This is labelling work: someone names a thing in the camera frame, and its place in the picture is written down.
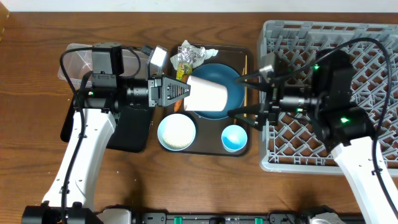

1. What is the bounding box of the white rice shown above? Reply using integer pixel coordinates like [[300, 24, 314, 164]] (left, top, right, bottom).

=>
[[162, 114, 194, 150]]

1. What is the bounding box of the pink cup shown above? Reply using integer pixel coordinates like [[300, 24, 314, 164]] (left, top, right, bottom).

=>
[[183, 75, 228, 111]]

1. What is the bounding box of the black waste tray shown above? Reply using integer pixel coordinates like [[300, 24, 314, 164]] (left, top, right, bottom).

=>
[[61, 88, 153, 153]]

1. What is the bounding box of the crumpled white tissue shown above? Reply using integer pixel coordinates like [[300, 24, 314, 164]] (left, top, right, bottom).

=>
[[205, 49, 218, 59]]

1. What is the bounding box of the orange carrot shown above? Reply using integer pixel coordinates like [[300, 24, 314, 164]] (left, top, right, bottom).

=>
[[174, 100, 183, 112]]

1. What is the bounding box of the brown serving tray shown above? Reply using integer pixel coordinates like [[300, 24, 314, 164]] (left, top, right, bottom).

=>
[[178, 45, 253, 157]]

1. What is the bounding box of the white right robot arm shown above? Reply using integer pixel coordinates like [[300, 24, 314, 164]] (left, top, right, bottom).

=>
[[228, 49, 397, 223]]

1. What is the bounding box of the grey dishwasher rack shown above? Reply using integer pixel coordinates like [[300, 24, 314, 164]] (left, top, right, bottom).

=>
[[257, 20, 397, 177]]

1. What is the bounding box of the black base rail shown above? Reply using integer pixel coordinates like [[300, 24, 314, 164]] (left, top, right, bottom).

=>
[[133, 212, 371, 224]]

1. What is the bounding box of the wooden chopstick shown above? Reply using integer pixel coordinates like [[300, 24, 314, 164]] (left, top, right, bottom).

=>
[[243, 55, 249, 108], [233, 67, 246, 125]]

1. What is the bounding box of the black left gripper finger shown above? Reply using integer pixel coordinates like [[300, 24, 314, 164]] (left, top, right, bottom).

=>
[[160, 92, 189, 107], [162, 75, 190, 93]]

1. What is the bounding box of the yellow snack wrapper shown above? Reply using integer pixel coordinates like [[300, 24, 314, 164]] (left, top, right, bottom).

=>
[[176, 62, 193, 82]]

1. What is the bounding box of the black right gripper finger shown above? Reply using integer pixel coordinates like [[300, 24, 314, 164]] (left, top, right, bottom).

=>
[[235, 70, 269, 90], [227, 103, 269, 117]]

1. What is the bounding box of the light blue bowl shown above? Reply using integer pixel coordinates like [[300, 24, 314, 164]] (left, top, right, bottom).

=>
[[157, 113, 197, 151]]

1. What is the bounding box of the crumpled foil wrapper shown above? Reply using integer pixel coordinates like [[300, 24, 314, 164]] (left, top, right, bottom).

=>
[[170, 40, 207, 70]]

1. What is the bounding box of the light blue cup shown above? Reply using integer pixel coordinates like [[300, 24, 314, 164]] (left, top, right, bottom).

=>
[[221, 124, 248, 152]]

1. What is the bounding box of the clear plastic bin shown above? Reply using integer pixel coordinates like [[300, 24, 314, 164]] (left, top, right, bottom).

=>
[[58, 42, 160, 88]]

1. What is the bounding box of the dark blue plate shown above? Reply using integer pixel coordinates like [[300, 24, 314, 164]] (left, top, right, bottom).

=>
[[192, 63, 245, 120]]

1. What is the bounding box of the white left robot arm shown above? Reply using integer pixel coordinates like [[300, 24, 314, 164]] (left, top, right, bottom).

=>
[[21, 42, 191, 223]]

